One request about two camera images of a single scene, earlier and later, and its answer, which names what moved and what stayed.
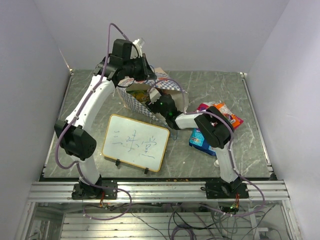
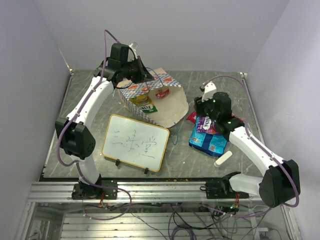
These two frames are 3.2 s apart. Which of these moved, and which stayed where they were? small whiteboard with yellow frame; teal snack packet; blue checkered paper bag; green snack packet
Moved: green snack packet
Stayed: teal snack packet; blue checkered paper bag; small whiteboard with yellow frame
